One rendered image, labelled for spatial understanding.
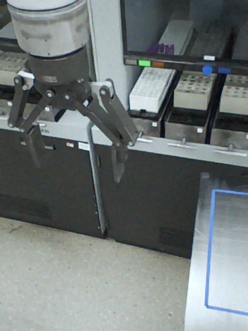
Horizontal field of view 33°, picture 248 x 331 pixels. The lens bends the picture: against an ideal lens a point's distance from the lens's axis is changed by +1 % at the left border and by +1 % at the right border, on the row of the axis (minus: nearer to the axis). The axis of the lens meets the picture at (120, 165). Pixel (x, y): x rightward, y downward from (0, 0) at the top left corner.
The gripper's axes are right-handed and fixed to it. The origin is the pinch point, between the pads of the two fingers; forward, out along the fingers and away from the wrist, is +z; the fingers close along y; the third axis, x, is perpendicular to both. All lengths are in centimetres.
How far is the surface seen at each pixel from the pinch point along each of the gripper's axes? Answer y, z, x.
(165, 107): -4, 40, 74
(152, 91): -8, 34, 75
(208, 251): 20.5, 38.1, 16.9
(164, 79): -6, 34, 83
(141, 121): -10, 40, 66
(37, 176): -58, 77, 66
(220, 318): 25.2, 38.1, 1.5
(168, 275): 2, 120, 61
